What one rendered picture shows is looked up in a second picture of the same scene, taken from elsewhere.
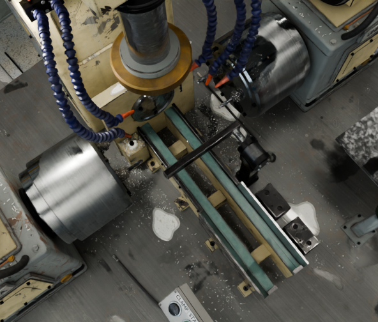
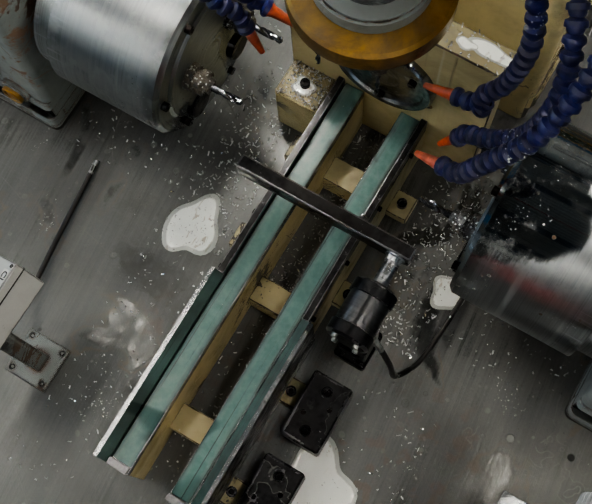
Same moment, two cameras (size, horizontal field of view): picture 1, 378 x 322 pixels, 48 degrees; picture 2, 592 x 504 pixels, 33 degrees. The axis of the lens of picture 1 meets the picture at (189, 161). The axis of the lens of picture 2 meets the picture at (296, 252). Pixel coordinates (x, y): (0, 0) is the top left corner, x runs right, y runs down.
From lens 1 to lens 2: 0.48 m
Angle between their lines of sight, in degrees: 20
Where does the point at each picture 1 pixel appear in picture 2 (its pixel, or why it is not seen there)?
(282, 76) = (536, 292)
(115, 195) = (139, 82)
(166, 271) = (105, 269)
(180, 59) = (382, 36)
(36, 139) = not seen: outside the picture
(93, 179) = (141, 24)
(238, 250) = (171, 373)
